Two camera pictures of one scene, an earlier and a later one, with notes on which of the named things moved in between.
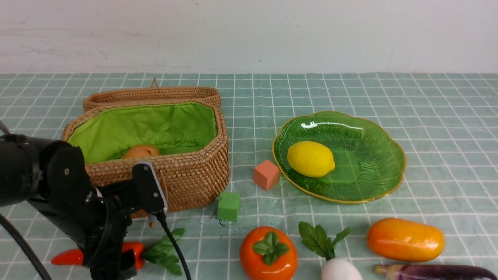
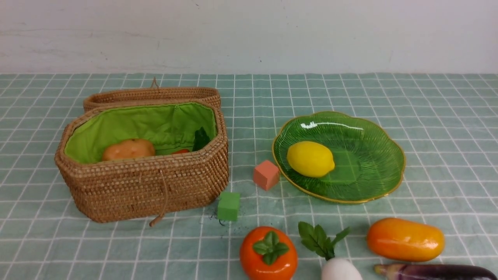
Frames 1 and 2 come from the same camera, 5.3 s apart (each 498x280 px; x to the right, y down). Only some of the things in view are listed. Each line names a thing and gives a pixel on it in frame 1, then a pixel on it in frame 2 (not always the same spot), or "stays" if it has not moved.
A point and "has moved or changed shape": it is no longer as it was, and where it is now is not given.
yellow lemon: [311, 158] stays
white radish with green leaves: [315, 238] stays
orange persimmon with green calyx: [267, 253] stays
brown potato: [140, 151] has moved or changed shape
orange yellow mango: [402, 240] stays
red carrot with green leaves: [163, 252] → [201, 140]
